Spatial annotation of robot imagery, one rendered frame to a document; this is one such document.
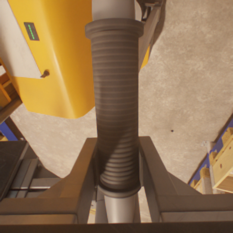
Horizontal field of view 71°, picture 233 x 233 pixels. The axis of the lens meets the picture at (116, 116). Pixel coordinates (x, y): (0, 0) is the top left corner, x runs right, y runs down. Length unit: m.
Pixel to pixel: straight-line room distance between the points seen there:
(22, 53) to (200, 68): 1.33
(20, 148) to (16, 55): 0.62
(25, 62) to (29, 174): 0.64
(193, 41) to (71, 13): 1.03
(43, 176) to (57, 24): 0.55
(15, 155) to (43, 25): 0.52
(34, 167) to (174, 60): 1.44
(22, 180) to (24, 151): 0.04
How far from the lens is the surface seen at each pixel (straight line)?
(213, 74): 1.65
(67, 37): 0.71
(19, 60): 0.83
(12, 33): 0.78
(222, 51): 1.57
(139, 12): 1.01
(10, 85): 1.05
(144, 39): 0.61
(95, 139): 0.15
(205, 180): 2.09
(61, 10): 0.69
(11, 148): 0.26
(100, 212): 0.19
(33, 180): 0.23
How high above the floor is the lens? 1.41
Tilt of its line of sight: 43 degrees down
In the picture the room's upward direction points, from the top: 158 degrees counter-clockwise
